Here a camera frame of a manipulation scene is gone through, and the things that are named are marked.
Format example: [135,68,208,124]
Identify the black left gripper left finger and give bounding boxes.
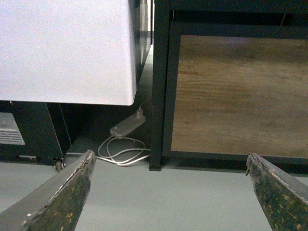
[0,150,96,231]

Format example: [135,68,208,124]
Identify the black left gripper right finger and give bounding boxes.
[246,153,308,231]

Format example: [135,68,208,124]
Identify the wooden shelf side panel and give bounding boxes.
[171,35,308,158]

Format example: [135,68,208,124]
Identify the black cabinet with vent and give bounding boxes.
[0,101,71,171]

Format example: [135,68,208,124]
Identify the grey power strip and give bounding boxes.
[110,107,146,137]

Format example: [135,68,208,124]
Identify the white chest freezer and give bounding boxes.
[0,0,154,106]

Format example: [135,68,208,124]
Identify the white coiled power cable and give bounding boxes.
[97,136,152,167]

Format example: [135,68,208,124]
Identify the black metal shelf frame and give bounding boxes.
[149,0,308,174]

